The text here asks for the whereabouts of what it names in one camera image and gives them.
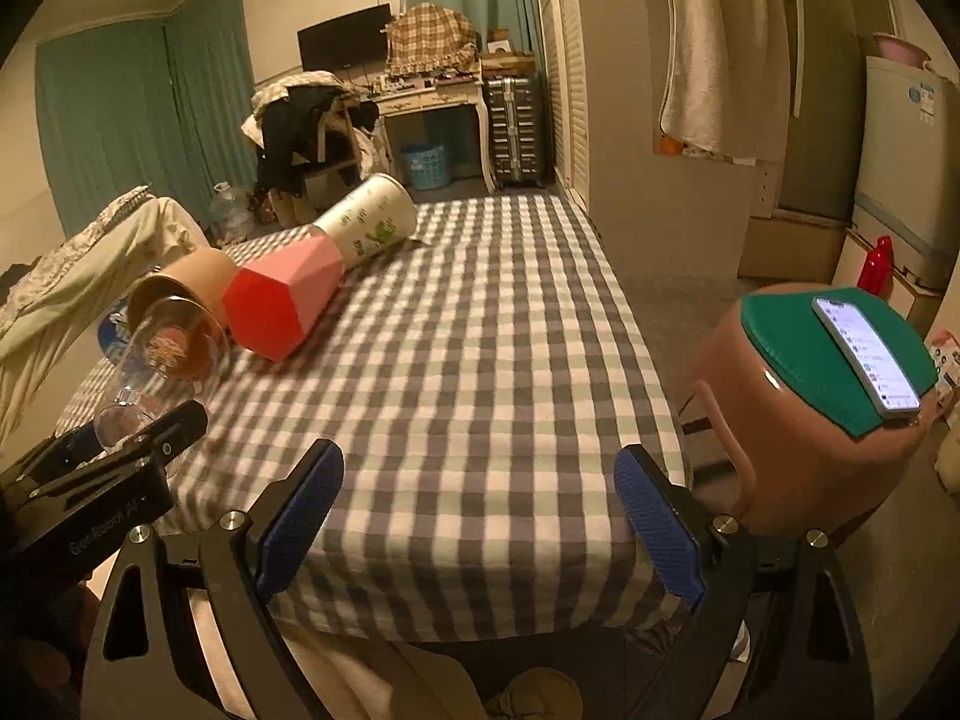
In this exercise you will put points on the blue laundry basket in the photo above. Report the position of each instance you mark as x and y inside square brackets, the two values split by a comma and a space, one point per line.
[426, 166]

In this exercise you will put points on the red bottle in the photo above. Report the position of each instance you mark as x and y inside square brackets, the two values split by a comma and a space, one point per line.
[876, 275]

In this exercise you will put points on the operator's lap in beige trousers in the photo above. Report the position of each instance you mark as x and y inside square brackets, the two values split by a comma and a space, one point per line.
[366, 678]

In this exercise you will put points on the white floral paper cup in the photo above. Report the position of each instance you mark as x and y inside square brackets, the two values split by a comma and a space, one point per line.
[376, 215]

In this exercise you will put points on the large water jug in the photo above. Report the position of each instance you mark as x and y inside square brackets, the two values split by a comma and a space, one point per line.
[232, 218]

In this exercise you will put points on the brown plastic stool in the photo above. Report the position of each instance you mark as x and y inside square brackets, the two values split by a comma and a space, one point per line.
[796, 470]

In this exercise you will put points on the bed with beige bedding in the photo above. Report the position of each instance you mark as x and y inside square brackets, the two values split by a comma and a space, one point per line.
[73, 286]

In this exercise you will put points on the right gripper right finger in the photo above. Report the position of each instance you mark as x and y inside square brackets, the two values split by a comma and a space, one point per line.
[807, 659]

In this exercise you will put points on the black television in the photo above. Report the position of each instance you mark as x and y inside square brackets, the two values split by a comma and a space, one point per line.
[348, 41]

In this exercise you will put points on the plaid cloth cover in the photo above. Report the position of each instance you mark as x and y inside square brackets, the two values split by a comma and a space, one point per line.
[428, 38]

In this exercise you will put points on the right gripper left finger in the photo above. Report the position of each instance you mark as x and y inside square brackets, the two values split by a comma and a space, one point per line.
[146, 658]

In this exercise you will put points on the white refrigerator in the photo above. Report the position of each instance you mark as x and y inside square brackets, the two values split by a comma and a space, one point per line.
[907, 183]

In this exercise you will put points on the green pad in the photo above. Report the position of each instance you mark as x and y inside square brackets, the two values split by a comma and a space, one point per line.
[791, 338]

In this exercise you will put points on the smartphone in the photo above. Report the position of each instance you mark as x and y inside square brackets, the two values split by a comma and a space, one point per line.
[873, 364]

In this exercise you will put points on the black silver suitcase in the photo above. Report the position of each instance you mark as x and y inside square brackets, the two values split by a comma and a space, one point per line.
[517, 132]

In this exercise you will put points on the white louvered wardrobe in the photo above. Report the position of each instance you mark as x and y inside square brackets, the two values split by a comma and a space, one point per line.
[657, 215]

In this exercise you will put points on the clear glass cup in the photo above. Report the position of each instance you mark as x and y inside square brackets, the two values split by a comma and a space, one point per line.
[179, 352]

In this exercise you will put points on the brown paper cup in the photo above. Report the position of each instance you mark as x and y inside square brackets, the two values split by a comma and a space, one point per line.
[201, 276]

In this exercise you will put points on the checkered tablecloth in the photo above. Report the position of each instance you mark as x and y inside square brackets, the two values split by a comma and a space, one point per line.
[480, 379]

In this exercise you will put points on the hanging white towel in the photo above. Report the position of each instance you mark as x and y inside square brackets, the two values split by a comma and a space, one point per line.
[728, 78]

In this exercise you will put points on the chair piled with clothes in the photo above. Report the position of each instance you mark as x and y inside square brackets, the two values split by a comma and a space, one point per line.
[308, 126]

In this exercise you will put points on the green curtain left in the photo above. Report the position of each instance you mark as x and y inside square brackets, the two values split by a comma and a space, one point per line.
[157, 102]

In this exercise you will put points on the white desk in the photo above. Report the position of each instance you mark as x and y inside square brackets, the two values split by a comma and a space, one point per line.
[464, 92]

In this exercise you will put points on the blue plastic bottle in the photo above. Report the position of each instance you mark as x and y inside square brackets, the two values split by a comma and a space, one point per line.
[113, 334]

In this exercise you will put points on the pink hexagonal cup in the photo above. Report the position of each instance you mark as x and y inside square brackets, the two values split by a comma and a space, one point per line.
[274, 302]

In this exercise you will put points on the pink basin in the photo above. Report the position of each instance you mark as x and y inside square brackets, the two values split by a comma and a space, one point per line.
[902, 52]

